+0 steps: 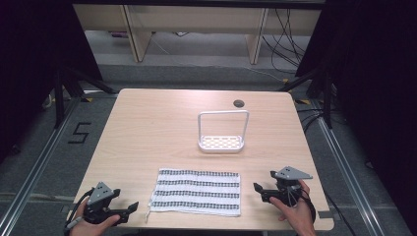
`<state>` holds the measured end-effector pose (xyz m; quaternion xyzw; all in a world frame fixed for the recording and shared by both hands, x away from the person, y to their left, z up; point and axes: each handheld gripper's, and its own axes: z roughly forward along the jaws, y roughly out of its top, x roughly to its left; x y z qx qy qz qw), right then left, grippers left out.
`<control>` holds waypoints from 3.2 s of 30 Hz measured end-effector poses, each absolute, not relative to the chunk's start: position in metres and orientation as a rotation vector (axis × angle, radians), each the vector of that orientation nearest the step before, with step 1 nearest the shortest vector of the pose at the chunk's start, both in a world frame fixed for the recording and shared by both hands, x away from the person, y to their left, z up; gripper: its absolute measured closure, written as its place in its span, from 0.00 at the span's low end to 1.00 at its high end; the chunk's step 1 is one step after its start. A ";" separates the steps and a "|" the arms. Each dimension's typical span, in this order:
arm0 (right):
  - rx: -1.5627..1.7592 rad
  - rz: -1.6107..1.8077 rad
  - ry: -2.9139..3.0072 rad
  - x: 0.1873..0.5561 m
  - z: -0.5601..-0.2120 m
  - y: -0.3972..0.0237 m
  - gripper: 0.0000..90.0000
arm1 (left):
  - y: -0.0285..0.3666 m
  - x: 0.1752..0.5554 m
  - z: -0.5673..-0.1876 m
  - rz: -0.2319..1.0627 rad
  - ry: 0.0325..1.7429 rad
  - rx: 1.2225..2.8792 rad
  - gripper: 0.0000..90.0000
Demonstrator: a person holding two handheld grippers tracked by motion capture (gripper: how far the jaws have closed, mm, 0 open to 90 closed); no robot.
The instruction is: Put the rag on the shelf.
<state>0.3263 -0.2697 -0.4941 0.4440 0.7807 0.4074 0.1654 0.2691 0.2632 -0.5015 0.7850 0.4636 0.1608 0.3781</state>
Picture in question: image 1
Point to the black curtain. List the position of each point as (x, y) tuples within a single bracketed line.
[(29, 65), (377, 82)]

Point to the black metal stand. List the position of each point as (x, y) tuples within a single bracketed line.
[(60, 98), (324, 95)]

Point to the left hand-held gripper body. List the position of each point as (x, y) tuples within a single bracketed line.
[(100, 196)]

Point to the person's left hand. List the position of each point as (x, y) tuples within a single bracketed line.
[(93, 228)]

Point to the person's right hand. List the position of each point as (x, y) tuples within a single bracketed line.
[(296, 216)]

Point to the white striped towel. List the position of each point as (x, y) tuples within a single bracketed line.
[(196, 193)]

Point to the aluminium floor rail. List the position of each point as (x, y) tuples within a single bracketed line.
[(36, 170), (347, 170)]

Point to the white towel rack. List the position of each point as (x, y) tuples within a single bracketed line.
[(221, 143)]

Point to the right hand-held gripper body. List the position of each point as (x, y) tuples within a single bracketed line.
[(288, 183)]

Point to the light wooden desk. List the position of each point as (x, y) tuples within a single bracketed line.
[(196, 19)]

